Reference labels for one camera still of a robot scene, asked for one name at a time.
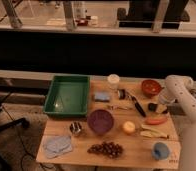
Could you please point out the black whiteboard eraser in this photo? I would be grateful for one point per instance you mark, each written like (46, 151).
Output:
(158, 108)

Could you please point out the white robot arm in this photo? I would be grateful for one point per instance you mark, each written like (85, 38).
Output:
(177, 88)

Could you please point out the blue sponge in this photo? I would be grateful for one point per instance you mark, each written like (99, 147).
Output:
(101, 97)

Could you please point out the white lidded cup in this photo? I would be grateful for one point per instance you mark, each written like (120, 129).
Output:
(113, 81)

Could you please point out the small dark can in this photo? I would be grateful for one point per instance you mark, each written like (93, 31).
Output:
(121, 94)

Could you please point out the metal fork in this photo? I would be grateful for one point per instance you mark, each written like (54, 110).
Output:
(111, 107)

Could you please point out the green plastic tray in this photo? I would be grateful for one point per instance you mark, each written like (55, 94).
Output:
(67, 97)

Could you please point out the purple bowl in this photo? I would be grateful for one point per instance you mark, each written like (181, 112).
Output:
(100, 121)

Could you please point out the small metal cup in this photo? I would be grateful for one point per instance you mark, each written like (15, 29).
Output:
(75, 128)

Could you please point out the yellow apple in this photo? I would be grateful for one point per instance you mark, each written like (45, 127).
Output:
(129, 127)

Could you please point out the orange red bowl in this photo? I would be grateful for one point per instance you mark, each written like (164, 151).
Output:
(150, 88)

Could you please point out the bunch of dark grapes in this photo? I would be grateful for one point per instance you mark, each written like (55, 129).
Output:
(109, 149)

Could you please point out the red white background machine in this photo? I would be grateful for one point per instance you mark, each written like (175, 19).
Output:
(81, 16)

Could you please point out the blue grey cloth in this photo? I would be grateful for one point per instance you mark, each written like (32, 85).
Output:
(55, 146)

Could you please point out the blue cup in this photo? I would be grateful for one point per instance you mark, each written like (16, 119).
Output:
(160, 151)

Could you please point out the black handled knife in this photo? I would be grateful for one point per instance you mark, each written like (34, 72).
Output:
(136, 104)

